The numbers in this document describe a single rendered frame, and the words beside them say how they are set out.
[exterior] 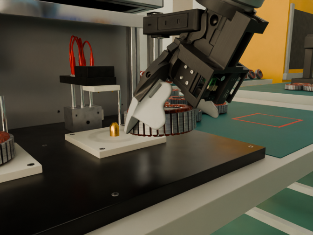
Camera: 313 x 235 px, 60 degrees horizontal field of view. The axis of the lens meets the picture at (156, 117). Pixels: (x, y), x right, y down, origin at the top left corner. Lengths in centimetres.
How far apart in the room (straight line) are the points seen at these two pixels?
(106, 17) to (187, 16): 33
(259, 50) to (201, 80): 373
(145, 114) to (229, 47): 13
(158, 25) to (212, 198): 25
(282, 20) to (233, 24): 364
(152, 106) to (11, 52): 46
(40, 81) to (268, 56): 349
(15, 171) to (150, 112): 20
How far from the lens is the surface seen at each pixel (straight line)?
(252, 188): 46
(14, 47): 74
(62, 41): 77
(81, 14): 63
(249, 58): 412
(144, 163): 44
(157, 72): 34
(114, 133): 55
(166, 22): 38
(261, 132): 76
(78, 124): 65
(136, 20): 70
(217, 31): 33
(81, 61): 65
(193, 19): 35
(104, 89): 56
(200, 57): 32
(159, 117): 34
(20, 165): 44
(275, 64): 393
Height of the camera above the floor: 93
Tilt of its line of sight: 11 degrees down
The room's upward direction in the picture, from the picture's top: straight up
